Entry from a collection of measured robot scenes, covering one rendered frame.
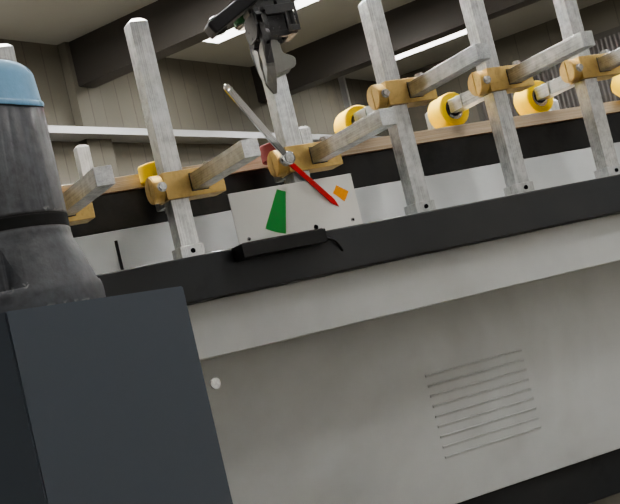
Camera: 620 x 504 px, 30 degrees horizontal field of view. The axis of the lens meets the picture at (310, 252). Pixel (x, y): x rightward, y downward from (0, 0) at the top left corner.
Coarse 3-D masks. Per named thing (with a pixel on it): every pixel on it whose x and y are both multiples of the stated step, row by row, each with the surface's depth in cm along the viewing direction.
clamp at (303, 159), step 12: (300, 144) 218; (312, 144) 219; (276, 156) 216; (300, 156) 217; (336, 156) 221; (276, 168) 216; (288, 168) 216; (300, 168) 217; (312, 168) 218; (324, 168) 221
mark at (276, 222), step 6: (276, 192) 214; (282, 192) 214; (276, 198) 214; (282, 198) 214; (276, 204) 214; (282, 204) 214; (276, 210) 213; (282, 210) 214; (270, 216) 213; (276, 216) 213; (282, 216) 214; (270, 222) 212; (276, 222) 213; (282, 222) 213; (270, 228) 212; (276, 228) 213; (282, 228) 213
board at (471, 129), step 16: (544, 112) 273; (560, 112) 275; (576, 112) 277; (608, 112) 282; (448, 128) 260; (464, 128) 262; (480, 128) 264; (368, 144) 250; (384, 144) 252; (256, 160) 237; (128, 176) 225; (112, 192) 223
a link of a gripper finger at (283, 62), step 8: (272, 40) 206; (272, 48) 206; (280, 48) 207; (264, 56) 205; (280, 56) 207; (288, 56) 207; (264, 64) 206; (272, 64) 205; (280, 64) 206; (288, 64) 207; (264, 72) 207; (272, 72) 205; (280, 72) 206; (272, 80) 206; (272, 88) 207
